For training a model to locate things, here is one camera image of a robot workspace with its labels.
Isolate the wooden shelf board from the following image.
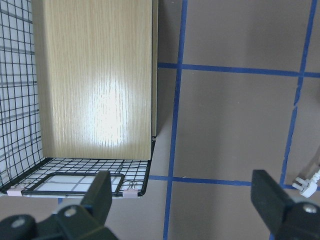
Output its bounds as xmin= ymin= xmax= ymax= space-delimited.
xmin=31 ymin=0 xmax=159 ymax=161

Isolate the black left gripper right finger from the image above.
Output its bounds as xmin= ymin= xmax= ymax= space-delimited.
xmin=250 ymin=169 xmax=320 ymax=240

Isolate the pink binder clip left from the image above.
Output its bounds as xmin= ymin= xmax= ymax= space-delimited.
xmin=7 ymin=184 xmax=26 ymax=197

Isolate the wire mesh storage basket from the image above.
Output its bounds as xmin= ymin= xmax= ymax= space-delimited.
xmin=0 ymin=0 xmax=155 ymax=197

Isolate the pink binder clip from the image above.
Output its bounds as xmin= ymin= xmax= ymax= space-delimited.
xmin=122 ymin=182 xmax=139 ymax=199
xmin=7 ymin=184 xmax=26 ymax=197

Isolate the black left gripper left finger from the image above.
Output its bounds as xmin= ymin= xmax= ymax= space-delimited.
xmin=56 ymin=170 xmax=112 ymax=240

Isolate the white power plug cable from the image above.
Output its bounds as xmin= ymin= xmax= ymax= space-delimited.
xmin=291 ymin=168 xmax=320 ymax=199

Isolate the pink binder clip right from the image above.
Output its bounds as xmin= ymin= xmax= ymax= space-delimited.
xmin=122 ymin=182 xmax=139 ymax=199

